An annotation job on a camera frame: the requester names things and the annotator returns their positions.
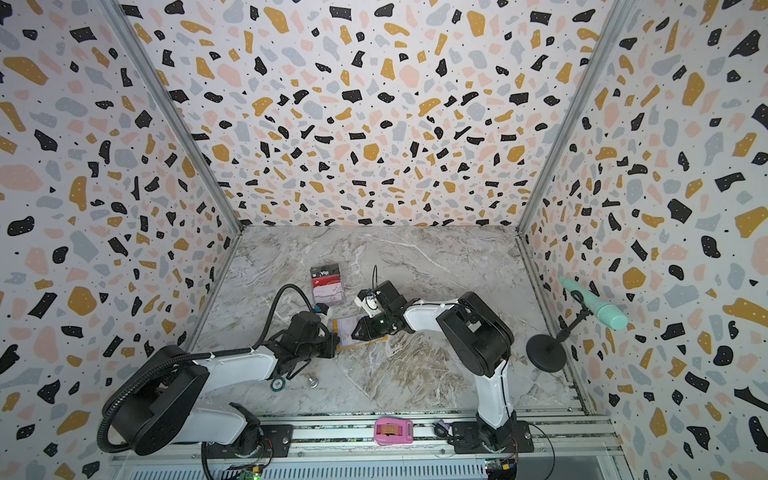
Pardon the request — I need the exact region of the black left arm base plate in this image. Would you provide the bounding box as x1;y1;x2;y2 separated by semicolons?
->
205;424;294;463

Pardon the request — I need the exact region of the yellow leather card holder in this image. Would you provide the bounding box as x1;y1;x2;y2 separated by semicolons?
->
331;315;389;352

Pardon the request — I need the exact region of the black corrugated cable conduit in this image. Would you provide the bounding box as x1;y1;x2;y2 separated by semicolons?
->
95;283;316;455

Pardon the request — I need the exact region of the clear acrylic card stand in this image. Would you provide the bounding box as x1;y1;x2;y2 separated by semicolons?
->
310;263;344;306

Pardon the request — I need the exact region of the red card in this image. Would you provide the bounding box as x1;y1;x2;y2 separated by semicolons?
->
312;275;343;290

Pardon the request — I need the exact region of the aluminium corner post left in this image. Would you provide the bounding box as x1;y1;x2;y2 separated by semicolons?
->
95;1;243;235

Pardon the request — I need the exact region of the teal round token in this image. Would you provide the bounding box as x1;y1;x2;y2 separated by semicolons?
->
270;377;286;392

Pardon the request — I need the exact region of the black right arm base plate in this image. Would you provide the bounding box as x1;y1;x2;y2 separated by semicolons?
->
433;419;534;454

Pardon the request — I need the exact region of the aluminium corner post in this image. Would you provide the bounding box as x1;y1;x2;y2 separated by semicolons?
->
517;0;636;235
95;1;243;235

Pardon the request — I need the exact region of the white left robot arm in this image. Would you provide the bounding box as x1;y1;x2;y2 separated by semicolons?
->
97;311;340;458

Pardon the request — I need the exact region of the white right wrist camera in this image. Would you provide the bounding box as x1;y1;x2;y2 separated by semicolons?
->
354;289;382;318

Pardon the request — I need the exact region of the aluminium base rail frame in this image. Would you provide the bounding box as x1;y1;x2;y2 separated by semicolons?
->
110;409;628;480

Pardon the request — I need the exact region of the pink tape measure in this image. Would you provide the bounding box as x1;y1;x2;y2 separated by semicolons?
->
373;417;414;446

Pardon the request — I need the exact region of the mint green microphone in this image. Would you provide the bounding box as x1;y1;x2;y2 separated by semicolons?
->
559;276;629;331

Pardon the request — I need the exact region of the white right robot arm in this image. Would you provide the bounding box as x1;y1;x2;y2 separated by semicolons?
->
352;281;514;430

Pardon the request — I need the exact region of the black VIP card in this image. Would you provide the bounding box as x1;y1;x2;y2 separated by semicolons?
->
310;263;340;281

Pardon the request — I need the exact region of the aluminium corner post right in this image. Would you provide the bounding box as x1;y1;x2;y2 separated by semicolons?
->
517;0;636;235

